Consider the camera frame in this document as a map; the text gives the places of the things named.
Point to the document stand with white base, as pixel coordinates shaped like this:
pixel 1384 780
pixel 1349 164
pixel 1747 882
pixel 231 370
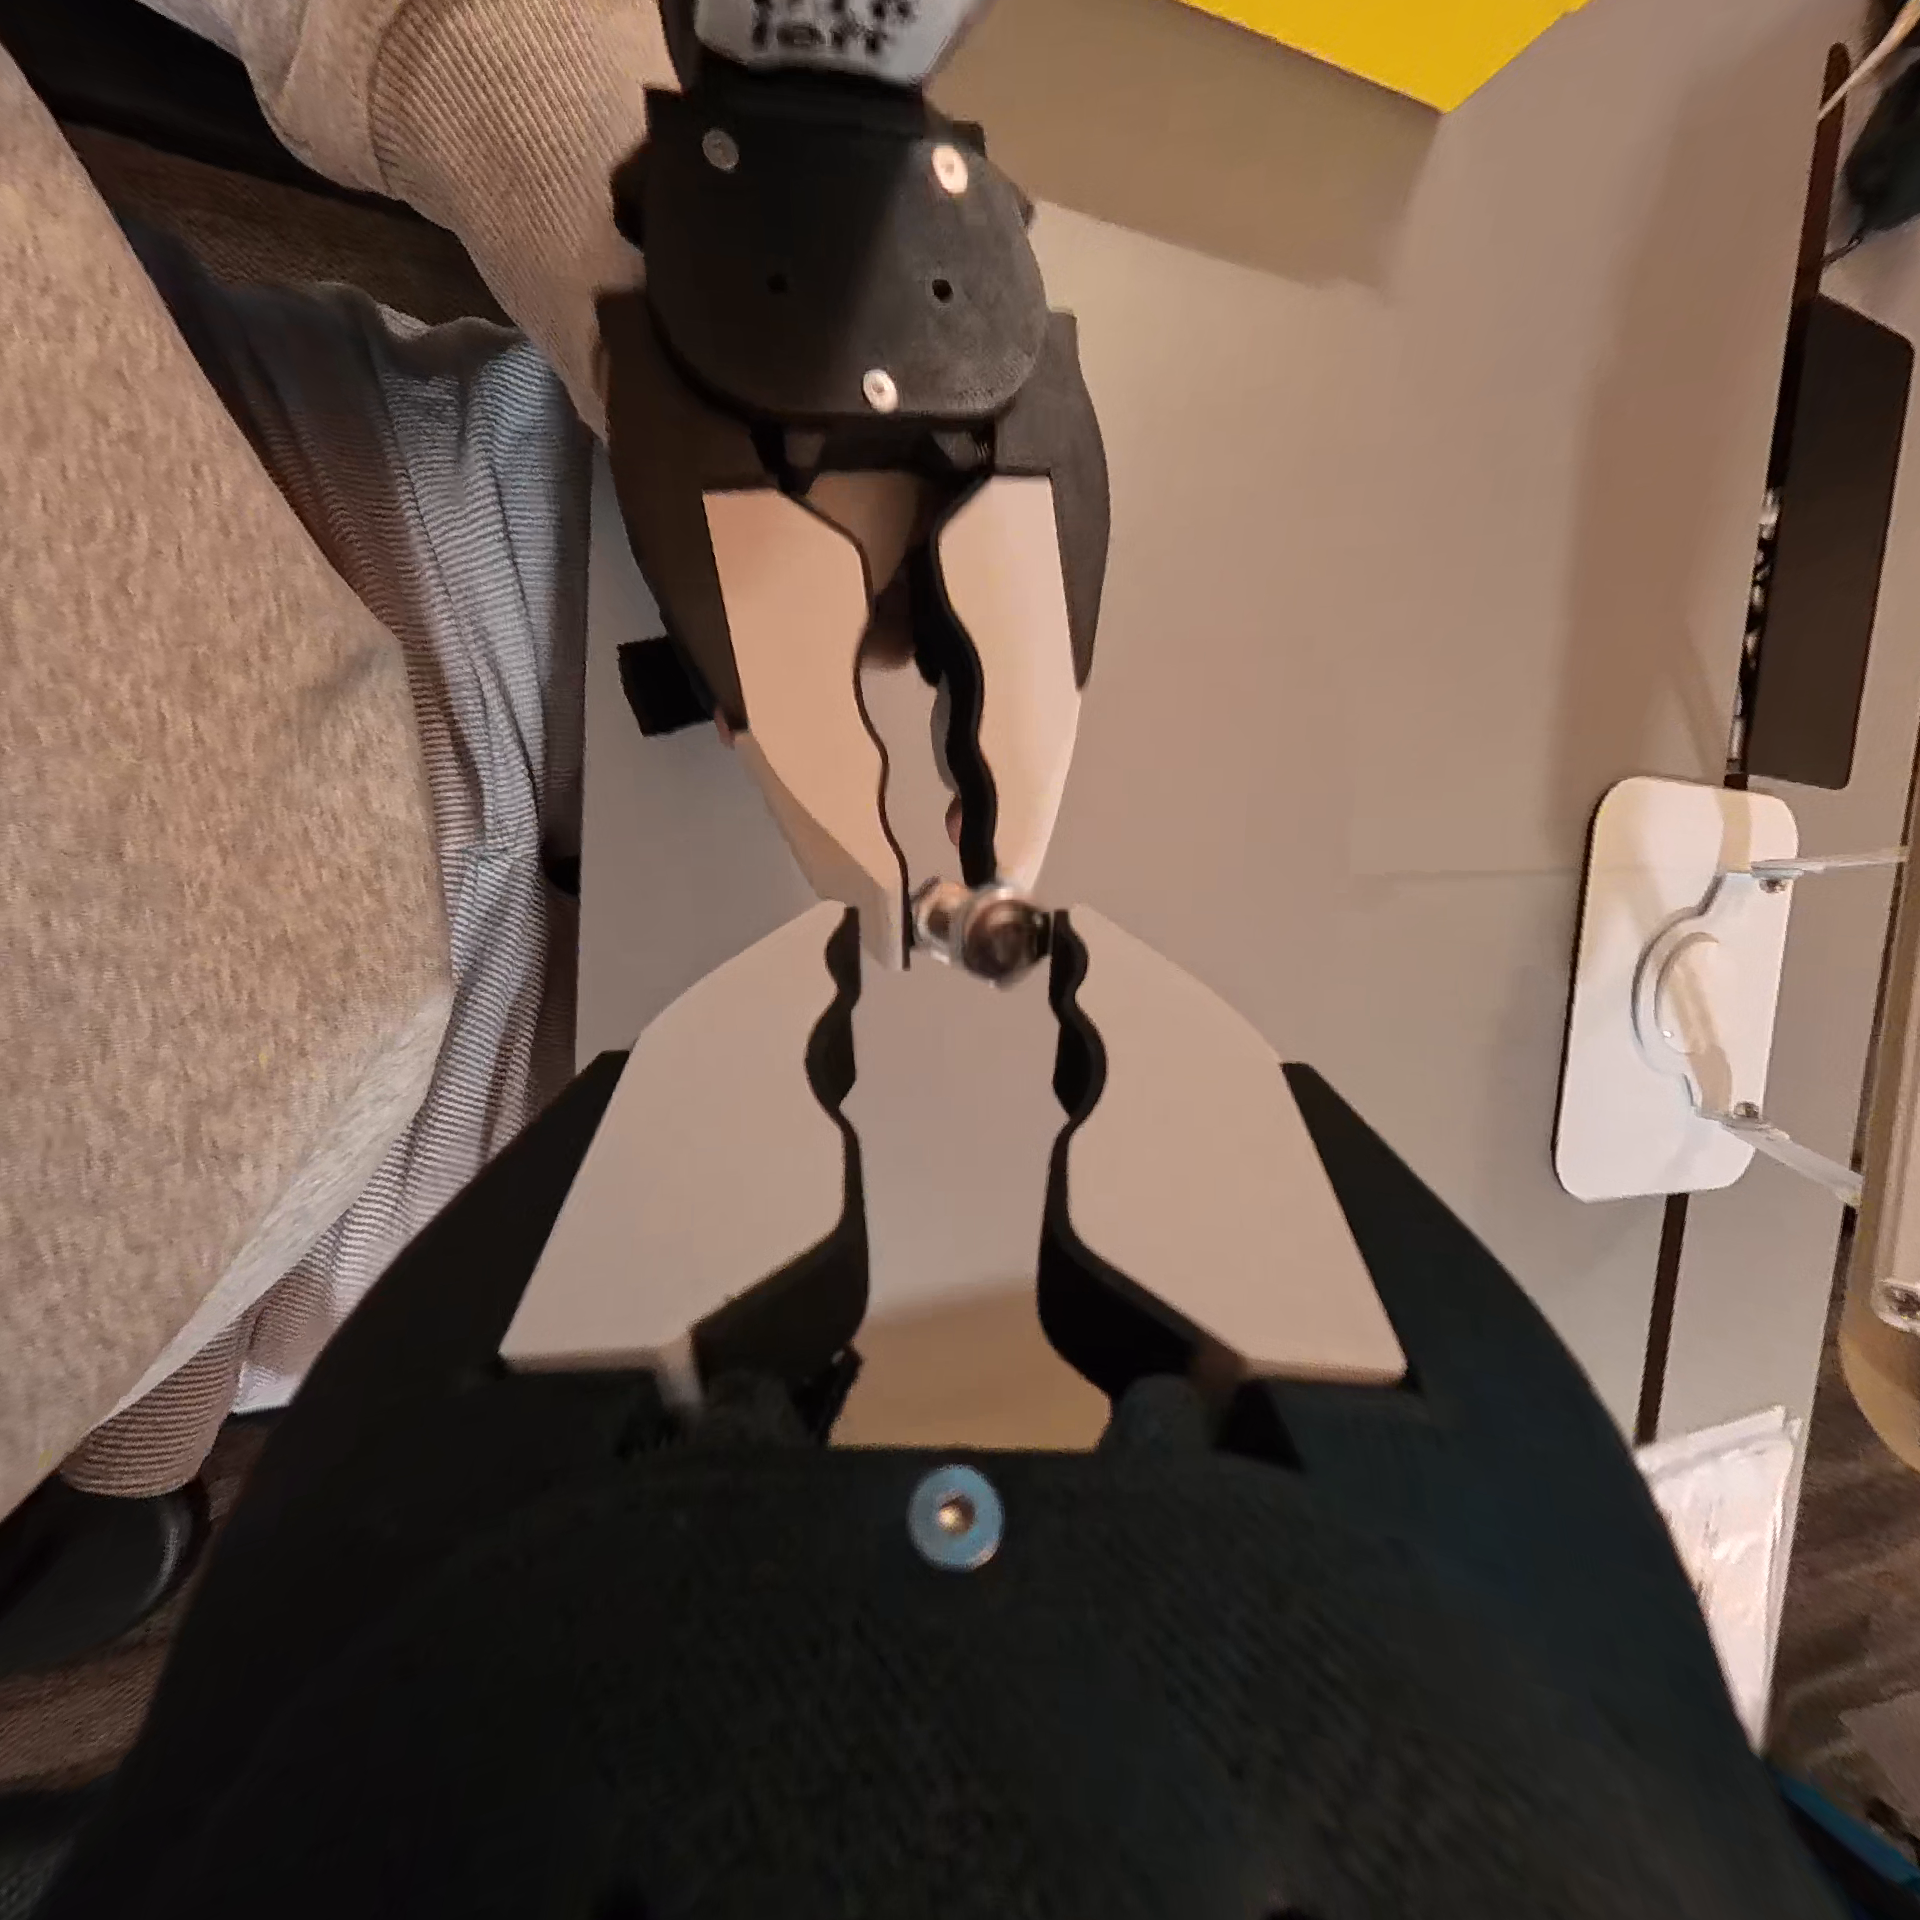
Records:
pixel 1621 974

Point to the person's striped shirt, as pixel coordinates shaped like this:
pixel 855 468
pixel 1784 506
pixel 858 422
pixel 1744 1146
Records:
pixel 493 674

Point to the steel bolt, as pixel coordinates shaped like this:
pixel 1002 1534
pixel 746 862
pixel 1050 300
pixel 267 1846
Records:
pixel 939 914

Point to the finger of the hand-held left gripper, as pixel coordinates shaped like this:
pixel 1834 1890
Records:
pixel 796 674
pixel 1026 645

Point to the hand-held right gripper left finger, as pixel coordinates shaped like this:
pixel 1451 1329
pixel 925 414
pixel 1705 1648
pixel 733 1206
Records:
pixel 705 1184

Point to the person's left hand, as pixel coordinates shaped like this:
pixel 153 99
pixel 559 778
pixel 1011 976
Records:
pixel 888 628

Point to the clear plastic bag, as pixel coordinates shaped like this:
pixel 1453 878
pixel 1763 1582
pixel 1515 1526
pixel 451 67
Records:
pixel 1724 1516

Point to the yellow plastic bin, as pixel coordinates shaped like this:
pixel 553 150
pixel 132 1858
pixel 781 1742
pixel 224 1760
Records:
pixel 1349 37

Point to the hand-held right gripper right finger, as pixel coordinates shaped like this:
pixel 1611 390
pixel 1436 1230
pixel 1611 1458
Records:
pixel 1215 1201

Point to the person's left forearm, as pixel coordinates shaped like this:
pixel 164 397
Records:
pixel 481 164

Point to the grey desk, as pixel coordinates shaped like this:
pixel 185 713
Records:
pixel 1349 598

